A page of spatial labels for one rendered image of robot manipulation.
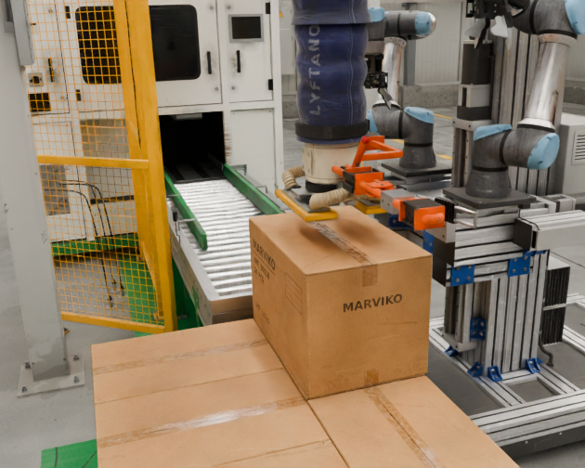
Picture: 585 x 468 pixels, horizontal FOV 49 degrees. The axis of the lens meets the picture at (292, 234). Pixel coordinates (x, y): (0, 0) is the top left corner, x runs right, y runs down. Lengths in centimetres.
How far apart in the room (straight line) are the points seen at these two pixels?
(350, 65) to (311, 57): 11
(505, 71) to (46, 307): 221
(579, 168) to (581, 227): 36
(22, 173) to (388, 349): 178
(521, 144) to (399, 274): 58
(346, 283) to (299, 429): 42
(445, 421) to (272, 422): 48
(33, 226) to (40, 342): 57
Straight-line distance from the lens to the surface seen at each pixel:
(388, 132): 263
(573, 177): 260
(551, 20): 221
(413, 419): 189
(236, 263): 300
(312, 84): 191
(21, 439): 299
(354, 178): 176
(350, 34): 190
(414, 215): 145
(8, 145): 299
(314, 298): 181
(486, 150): 219
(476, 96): 244
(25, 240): 308
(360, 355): 195
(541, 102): 216
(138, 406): 200
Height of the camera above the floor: 160
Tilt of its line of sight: 18 degrees down
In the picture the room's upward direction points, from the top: 2 degrees counter-clockwise
